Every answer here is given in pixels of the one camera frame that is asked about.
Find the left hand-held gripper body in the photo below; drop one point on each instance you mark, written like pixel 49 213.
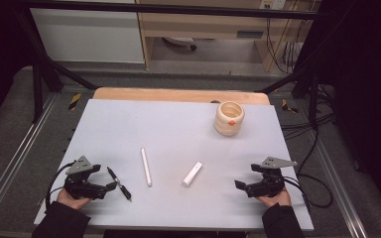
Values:
pixel 79 188

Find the person's left hand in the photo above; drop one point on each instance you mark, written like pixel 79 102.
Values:
pixel 69 201

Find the short white marker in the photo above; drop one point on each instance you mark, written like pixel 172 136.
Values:
pixel 192 174

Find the long white pen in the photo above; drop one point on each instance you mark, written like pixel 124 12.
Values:
pixel 146 167

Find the white wall socket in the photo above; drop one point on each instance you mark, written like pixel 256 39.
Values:
pixel 273 4

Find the white chair base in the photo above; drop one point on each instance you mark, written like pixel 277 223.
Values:
pixel 180 41

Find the person's right hand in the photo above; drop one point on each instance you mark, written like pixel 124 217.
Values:
pixel 278 200

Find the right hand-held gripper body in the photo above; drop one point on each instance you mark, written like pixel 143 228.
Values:
pixel 269 185

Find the white cabinet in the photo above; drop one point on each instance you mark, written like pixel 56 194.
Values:
pixel 86 36

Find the black metal stand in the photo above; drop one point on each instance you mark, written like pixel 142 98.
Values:
pixel 37 89
pixel 313 95

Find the aluminium floor rail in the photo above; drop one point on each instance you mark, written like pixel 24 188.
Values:
pixel 13 165
pixel 342 195

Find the wooden pen holder cup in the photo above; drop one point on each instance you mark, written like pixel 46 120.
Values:
pixel 228 127

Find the black pen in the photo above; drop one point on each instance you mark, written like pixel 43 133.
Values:
pixel 119 183

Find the black metal frame bar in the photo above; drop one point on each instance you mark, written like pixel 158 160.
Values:
pixel 178 8

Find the light wooden desk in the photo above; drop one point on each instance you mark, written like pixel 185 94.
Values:
pixel 195 24

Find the pale grey table mat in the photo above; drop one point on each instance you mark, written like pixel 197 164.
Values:
pixel 178 145

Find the black curtain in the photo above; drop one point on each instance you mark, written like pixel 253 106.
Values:
pixel 0 49
pixel 367 82

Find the yellow black tape marker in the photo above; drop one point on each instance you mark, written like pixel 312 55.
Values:
pixel 289 106
pixel 74 101

